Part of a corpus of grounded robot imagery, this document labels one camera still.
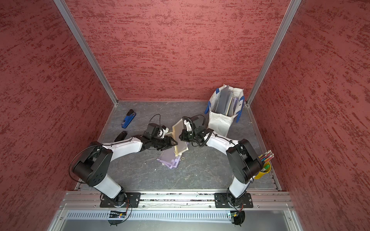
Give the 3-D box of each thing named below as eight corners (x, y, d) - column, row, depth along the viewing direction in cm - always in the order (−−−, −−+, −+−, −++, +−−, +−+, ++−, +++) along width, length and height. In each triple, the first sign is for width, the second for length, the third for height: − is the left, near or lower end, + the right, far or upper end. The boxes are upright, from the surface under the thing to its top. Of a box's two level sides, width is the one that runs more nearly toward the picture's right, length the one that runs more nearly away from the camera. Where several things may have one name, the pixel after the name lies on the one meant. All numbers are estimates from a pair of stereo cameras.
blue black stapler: (122, 127, 106) (120, 125, 103) (130, 112, 116) (129, 109, 113) (129, 128, 106) (127, 125, 103) (137, 112, 116) (135, 109, 113)
